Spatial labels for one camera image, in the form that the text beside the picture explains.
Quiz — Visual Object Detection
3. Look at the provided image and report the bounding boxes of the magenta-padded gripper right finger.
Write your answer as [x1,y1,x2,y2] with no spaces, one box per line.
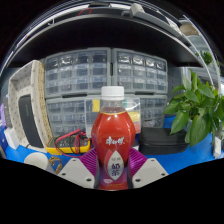
[127,147,169,190]

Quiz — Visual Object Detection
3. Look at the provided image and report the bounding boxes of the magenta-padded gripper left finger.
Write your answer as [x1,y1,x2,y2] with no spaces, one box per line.
[57,147,100,190]

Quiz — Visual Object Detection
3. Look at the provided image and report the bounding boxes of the red drink bottle white cap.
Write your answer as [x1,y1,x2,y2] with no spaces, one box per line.
[90,85,137,192]

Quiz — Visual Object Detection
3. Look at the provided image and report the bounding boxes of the flat black pouch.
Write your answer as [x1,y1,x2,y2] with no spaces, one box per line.
[138,126,190,156]

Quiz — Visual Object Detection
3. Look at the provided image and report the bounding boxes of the white paper cup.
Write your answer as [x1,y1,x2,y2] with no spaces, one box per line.
[23,152,49,171]

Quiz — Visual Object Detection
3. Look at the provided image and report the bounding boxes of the grey parts drawer cabinet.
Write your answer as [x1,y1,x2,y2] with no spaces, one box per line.
[44,47,112,99]
[45,97,88,137]
[139,94,168,129]
[111,48,168,95]

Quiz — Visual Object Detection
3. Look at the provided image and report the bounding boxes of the small white block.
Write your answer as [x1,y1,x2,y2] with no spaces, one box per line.
[212,135,223,159]

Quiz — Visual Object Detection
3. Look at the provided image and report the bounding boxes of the green potted plant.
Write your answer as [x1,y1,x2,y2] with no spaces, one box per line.
[163,70,224,148]

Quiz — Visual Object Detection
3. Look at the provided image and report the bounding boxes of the white pegboard tray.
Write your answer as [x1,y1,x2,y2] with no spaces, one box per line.
[8,59,54,154]

